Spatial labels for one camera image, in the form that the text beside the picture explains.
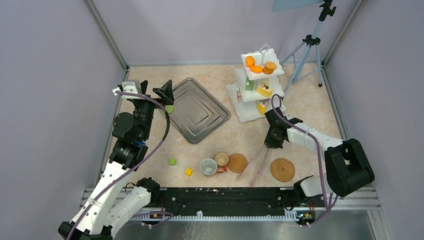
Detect pink-handled metal tongs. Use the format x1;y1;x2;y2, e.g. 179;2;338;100
237;144;269;188

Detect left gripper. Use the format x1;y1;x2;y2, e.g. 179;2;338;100
133;79;174;141

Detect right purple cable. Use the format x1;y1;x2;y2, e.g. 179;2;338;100
270;94;339;228

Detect yellow cube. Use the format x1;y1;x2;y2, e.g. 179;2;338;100
184;168;193;177

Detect light blue tripod stand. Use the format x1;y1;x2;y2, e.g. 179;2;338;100
271;0;337;93

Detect smooth brown round coaster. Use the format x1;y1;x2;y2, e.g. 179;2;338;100
227;153;248;173

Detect grey-white cup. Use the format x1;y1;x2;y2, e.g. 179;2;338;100
199;158;218;176

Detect white strawberry cake slice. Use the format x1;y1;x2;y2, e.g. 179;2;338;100
236;88;242;102

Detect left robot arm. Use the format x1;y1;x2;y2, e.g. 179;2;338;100
58;80;175;240

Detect orange round macaron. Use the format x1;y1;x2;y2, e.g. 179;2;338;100
264;61;277;71

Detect brown round cookie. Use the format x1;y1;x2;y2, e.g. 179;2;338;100
262;67;274;75

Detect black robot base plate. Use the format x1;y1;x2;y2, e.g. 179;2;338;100
149;187;324;217

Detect silver metal tray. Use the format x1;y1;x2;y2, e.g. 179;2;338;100
169;77;231;144

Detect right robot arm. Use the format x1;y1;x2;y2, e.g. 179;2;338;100
264;107;375;206

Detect orange bear cookie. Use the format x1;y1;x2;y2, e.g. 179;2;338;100
249;65;263;74

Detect green macaron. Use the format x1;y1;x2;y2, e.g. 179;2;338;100
165;105;174;115

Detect yellow cheese cake wedge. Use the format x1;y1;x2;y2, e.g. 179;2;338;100
256;100;268;116

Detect green cake cube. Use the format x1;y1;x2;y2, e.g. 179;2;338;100
245;77;255;92

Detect ribbed brown round coaster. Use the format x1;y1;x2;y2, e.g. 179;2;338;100
270;158;296;183

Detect orange flower cookie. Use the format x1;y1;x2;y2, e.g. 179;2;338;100
245;55;255;68

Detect brown cup with red handle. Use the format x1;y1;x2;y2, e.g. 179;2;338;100
214;152;229;174

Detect white three-tier serving stand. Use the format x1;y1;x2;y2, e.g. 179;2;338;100
226;43;285;123

